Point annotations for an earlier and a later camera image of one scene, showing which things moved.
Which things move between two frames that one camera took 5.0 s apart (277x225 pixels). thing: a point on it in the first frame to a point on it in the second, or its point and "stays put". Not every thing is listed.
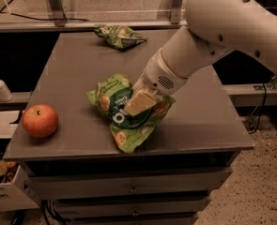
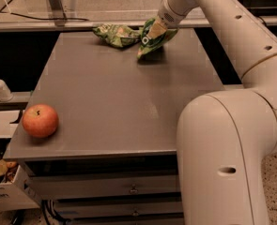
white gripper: (157, 74) to (167, 16)
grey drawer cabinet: (82, 175) stays put
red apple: (40, 120) stays put
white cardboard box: (15, 195) stays put
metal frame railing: (177, 22) stays put
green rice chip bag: (110, 97) to (148, 44)
